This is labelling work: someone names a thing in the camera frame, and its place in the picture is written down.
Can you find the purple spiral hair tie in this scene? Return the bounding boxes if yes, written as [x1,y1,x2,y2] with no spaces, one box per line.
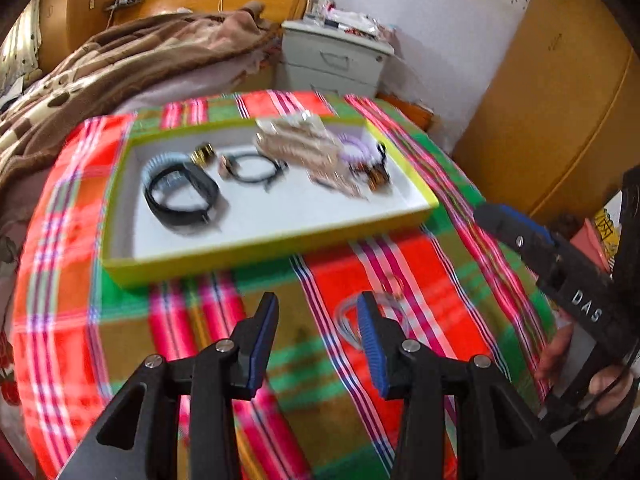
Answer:
[332,132,373,166]

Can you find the black cord bracelet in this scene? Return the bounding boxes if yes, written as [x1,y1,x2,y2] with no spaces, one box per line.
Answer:
[217,152,290,193]

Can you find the blue spiral hair tie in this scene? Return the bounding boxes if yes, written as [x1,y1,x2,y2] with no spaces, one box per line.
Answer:
[140,152,188,196]

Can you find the plaid bed sheet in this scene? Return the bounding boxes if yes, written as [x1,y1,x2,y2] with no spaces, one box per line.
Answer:
[10,89,558,480]

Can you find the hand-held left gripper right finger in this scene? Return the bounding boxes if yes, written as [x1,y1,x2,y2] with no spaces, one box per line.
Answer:
[356,291,576,480]

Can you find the person's right hand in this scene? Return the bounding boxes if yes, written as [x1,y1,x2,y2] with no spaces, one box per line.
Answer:
[535,325,638,417]

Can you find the orange storage box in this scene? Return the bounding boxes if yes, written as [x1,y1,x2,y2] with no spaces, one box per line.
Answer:
[377,92,436,133]

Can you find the black rhinestone hair clip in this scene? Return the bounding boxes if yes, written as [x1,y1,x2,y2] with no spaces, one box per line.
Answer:
[350,142,392,193]

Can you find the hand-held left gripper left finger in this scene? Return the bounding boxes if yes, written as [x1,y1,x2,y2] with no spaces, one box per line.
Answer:
[57,291,280,480]

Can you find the wooden wardrobe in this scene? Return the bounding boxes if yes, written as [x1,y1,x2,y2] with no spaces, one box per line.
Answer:
[37,0,133,73]

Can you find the clear plastic hair clip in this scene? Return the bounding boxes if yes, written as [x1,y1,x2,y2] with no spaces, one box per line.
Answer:
[334,275,406,356]

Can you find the white nightstand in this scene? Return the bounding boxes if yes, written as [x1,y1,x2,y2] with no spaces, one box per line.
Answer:
[280,20,396,101]

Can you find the dotted curtain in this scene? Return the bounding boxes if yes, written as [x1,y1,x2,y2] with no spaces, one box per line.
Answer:
[0,0,43,96]

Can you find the pink transparent hair claw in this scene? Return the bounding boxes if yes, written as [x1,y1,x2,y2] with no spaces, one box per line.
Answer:
[252,115,373,201]

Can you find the gold hair clip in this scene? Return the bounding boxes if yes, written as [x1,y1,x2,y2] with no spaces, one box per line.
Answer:
[190,142,217,168]

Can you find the colourful printed box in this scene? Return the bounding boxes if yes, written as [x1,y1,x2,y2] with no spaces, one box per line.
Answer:
[575,195,626,271]

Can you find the brown fleece blanket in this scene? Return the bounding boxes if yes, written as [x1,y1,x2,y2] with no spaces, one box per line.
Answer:
[0,7,281,191]

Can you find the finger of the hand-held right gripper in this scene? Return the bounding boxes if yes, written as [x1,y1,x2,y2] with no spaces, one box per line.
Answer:
[472,202,563,286]

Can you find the pile of small packets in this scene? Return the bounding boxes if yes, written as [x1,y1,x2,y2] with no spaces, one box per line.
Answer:
[302,0,398,43]

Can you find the black wristband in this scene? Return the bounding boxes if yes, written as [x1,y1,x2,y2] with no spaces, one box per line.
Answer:
[144,162,221,228]

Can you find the wooden door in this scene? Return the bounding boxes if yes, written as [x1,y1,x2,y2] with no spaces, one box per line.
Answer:
[452,0,640,221]

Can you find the yellow-green cardboard box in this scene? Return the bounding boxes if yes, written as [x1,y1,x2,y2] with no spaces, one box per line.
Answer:
[100,115,440,291]

